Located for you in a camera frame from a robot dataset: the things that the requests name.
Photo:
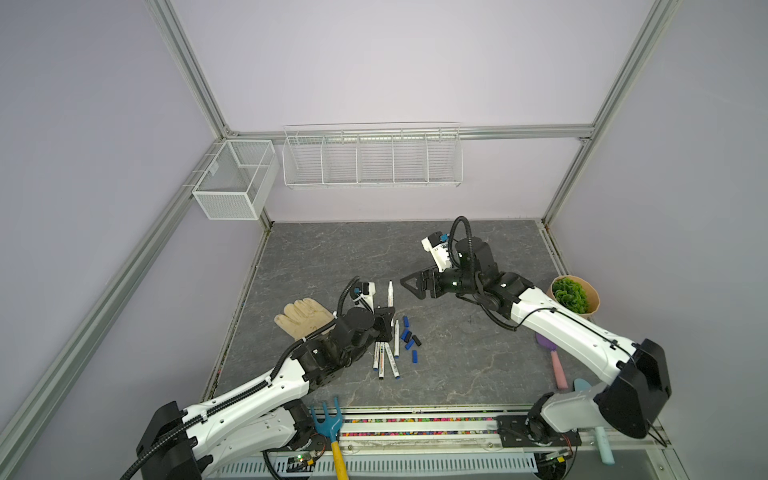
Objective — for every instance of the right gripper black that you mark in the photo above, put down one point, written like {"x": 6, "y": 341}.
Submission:
{"x": 423, "y": 284}

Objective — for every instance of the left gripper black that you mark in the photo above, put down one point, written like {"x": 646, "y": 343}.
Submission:
{"x": 382, "y": 318}

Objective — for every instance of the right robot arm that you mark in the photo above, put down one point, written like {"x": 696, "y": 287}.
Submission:
{"x": 634, "y": 383}

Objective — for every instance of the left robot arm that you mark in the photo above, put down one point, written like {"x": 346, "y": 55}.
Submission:
{"x": 266, "y": 413}

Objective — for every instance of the beige cloth glove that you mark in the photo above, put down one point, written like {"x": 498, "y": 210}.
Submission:
{"x": 302, "y": 317}

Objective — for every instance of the potted green plant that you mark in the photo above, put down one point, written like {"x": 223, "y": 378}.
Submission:
{"x": 575, "y": 294}

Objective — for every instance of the white mesh cube basket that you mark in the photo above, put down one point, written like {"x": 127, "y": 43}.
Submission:
{"x": 236, "y": 183}

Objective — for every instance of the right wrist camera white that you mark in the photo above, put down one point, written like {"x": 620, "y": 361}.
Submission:
{"x": 436, "y": 245}

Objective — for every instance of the blue garden rake yellow handle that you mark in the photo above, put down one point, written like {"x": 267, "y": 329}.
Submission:
{"x": 330, "y": 426}

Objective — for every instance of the white wire wall shelf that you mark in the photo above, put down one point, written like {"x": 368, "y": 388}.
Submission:
{"x": 389, "y": 154}

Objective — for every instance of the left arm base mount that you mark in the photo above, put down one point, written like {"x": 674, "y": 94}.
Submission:
{"x": 304, "y": 439}

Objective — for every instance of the purple trowel pink handle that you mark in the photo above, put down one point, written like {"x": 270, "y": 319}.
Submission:
{"x": 558, "y": 370}

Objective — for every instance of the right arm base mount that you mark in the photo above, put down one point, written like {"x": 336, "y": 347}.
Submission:
{"x": 517, "y": 430}

